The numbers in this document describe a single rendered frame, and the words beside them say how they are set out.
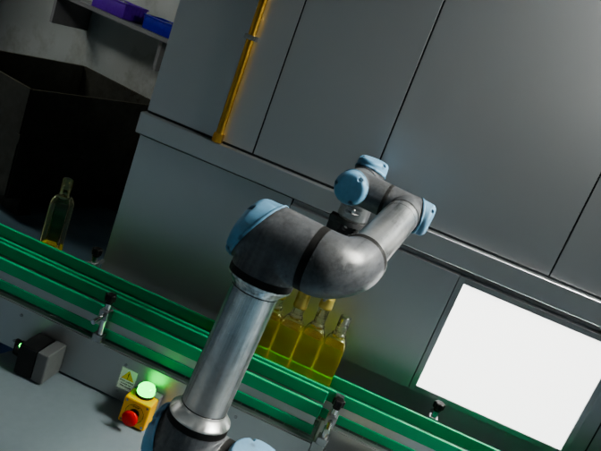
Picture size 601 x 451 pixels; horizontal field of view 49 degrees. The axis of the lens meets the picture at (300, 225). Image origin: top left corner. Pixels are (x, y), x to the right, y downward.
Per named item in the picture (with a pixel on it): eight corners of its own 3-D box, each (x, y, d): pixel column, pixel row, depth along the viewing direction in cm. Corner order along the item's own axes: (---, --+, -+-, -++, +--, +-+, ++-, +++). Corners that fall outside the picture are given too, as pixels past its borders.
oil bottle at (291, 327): (281, 386, 174) (308, 315, 168) (275, 395, 168) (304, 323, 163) (261, 377, 175) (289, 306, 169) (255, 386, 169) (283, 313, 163)
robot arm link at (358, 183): (386, 186, 138) (397, 181, 148) (339, 164, 141) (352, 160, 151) (371, 219, 140) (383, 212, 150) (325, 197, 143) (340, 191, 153)
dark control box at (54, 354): (59, 372, 167) (67, 344, 165) (40, 387, 159) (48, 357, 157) (31, 359, 168) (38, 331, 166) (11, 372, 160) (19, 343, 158)
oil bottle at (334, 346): (322, 404, 172) (351, 334, 167) (317, 413, 167) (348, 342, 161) (302, 395, 173) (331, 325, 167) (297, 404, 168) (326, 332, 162)
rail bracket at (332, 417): (334, 423, 165) (352, 381, 162) (321, 460, 149) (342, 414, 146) (324, 418, 165) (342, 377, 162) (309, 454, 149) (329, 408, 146)
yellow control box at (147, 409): (155, 419, 163) (164, 394, 161) (141, 434, 156) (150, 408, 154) (130, 407, 164) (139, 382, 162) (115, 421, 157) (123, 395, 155)
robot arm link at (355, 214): (374, 206, 160) (370, 211, 152) (368, 223, 161) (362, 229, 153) (346, 193, 161) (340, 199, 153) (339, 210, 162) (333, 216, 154)
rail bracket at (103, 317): (106, 343, 164) (122, 295, 160) (91, 353, 157) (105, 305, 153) (93, 336, 165) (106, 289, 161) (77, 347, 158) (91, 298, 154)
